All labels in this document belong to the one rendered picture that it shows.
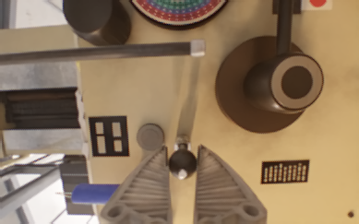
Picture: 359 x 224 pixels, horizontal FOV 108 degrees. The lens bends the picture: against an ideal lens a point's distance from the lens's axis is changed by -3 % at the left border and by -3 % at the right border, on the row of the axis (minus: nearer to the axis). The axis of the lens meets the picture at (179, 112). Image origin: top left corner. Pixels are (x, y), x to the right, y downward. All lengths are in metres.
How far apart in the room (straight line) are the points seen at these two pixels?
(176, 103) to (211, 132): 0.08
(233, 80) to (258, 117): 0.07
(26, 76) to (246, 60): 1.33
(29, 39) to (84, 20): 1.19
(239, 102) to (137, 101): 0.16
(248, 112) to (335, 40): 0.18
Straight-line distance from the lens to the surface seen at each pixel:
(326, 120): 0.33
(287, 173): 0.32
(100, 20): 0.21
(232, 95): 0.22
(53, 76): 1.24
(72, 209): 1.49
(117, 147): 0.26
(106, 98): 0.26
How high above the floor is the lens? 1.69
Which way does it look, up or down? 2 degrees up
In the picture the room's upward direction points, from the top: 92 degrees counter-clockwise
